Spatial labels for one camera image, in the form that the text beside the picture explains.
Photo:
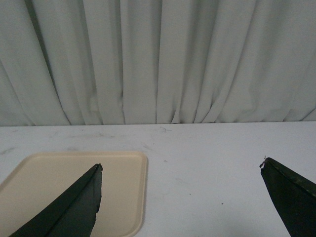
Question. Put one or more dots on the beige square plastic plate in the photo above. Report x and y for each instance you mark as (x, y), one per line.
(40, 178)

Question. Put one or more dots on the pale grey pleated curtain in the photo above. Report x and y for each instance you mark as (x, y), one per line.
(93, 62)

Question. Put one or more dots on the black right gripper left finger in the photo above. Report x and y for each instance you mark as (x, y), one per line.
(73, 213)

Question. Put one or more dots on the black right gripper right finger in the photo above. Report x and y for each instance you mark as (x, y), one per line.
(293, 196)

